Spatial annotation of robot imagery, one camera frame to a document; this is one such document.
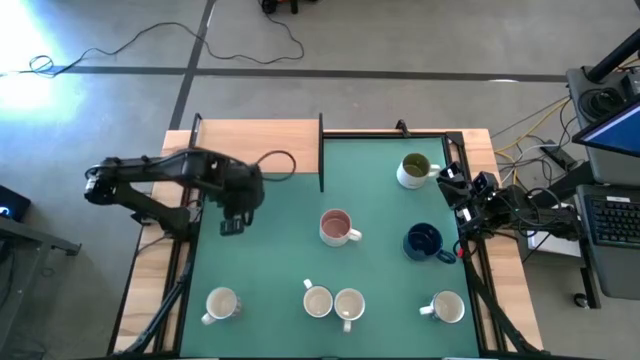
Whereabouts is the grey equipment cart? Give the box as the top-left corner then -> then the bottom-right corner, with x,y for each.
566,64 -> 640,301

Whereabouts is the white mug blue flower print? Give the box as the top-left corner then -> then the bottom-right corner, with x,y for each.
418,289 -> 466,325
301,278 -> 335,319

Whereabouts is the white mug pink inside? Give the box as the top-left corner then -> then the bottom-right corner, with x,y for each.
318,208 -> 363,248

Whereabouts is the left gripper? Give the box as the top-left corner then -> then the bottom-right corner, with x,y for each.
212,159 -> 266,237

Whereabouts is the black keyboard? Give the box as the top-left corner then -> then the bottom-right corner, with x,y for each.
584,193 -> 640,250

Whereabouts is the long black floor cable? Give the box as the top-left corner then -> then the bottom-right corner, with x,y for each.
0,9 -> 306,79

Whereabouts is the black box with blue light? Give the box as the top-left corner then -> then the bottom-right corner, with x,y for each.
0,184 -> 32,224

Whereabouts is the white paper booklet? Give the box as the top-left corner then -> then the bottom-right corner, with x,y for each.
527,229 -> 584,259

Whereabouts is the white mug red lattice print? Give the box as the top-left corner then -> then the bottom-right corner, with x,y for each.
200,286 -> 244,326

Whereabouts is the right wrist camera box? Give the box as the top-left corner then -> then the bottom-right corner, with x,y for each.
474,171 -> 497,197

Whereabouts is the yellow cable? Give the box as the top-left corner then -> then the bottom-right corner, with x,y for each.
492,97 -> 572,186

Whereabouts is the black pole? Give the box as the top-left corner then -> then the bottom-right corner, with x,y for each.
585,29 -> 640,84

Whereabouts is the green table mat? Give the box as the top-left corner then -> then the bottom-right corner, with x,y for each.
179,137 -> 481,359

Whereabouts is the white mug pale blue pattern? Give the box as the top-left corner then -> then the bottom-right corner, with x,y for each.
333,287 -> 366,334

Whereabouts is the black and orange floor device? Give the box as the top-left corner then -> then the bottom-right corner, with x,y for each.
258,0 -> 321,15

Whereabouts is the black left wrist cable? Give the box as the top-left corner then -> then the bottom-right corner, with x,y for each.
254,149 -> 298,183

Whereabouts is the computer monitor with blue screen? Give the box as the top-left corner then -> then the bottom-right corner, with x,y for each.
572,97 -> 640,159

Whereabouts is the white mug green inside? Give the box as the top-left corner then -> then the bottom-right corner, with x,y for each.
397,152 -> 442,190

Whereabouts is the grey metal stand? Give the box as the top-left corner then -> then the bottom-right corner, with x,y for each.
0,214 -> 84,360

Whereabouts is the coiled black cable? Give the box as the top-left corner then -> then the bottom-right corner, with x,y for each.
579,87 -> 626,121

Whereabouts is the black metal table frame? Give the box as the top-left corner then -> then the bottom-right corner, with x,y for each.
107,113 -> 546,359

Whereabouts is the blue mug with ring handle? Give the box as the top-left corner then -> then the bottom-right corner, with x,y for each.
402,222 -> 458,265

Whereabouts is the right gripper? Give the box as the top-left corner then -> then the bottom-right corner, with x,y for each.
436,161 -> 501,235

